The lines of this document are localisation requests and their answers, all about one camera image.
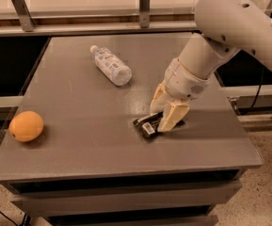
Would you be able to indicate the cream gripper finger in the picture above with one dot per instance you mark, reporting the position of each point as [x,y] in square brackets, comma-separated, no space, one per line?
[159,99]
[173,112]

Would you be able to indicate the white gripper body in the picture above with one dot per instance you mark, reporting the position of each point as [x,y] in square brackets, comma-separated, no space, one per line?
[183,84]

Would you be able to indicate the black rxbar chocolate wrapper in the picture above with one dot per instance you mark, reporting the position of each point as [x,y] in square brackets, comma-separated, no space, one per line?
[147,126]

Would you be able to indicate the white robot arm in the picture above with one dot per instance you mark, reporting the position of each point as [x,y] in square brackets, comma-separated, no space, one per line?
[225,27]

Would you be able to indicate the clear plastic water bottle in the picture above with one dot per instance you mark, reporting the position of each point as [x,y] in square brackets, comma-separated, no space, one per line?
[112,67]

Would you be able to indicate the grey table drawer front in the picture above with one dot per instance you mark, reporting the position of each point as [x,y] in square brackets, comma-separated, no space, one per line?
[125,198]

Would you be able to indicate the orange fruit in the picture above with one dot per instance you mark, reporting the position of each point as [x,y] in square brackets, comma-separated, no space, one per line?
[26,126]

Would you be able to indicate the middle metal rail bracket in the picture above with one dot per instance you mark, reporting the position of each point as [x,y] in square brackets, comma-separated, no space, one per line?
[144,13]

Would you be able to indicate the metal rail bracket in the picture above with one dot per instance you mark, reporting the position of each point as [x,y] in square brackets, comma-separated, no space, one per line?
[23,14]
[144,13]

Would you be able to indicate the left metal rail bracket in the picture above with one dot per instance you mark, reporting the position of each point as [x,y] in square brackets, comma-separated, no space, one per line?
[23,14]

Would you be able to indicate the horizontal metal rail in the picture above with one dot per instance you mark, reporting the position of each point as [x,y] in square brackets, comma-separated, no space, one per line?
[99,29]

